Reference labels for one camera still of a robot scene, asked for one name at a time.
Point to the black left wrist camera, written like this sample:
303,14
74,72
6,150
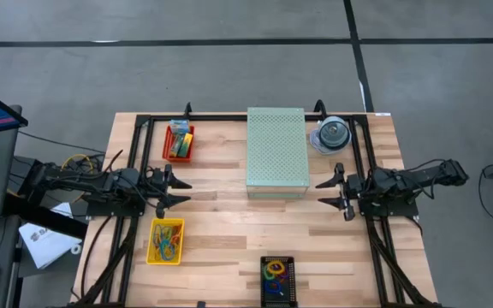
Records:
159,210

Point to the green perforated metal riser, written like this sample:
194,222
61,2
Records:
277,152

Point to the yellow plastic bin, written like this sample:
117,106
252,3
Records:
150,256

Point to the white tape roll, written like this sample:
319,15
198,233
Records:
76,246

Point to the white printed paper sheet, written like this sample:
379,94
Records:
45,244

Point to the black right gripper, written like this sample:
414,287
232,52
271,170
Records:
353,188

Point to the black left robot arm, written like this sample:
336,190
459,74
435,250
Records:
79,184

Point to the yellow green crayon box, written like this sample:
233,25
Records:
176,145
186,145

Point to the blue coil wrist band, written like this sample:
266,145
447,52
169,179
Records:
267,287

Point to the green rubber band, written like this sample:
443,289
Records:
167,231

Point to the green coil wrist band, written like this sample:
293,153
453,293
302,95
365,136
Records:
264,274

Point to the thin orange rubber band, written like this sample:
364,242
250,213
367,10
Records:
174,235

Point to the yellow rubber band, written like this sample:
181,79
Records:
157,256

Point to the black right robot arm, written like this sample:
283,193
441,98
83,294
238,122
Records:
417,177

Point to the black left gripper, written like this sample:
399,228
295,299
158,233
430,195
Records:
158,186

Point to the black slotted plastic basket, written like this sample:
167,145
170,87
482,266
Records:
291,282

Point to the orange coil wrist band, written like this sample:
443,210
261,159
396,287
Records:
268,268

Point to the disc spindle with clear cover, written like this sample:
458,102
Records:
334,133

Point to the purple coil wrist band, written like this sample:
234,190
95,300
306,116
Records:
285,278

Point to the black desk leg bar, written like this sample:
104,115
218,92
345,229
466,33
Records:
45,216

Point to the blue rubber band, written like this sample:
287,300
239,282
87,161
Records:
166,247

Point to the red plastic basket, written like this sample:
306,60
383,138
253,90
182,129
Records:
165,145

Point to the black electronics box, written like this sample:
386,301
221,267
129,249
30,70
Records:
23,163

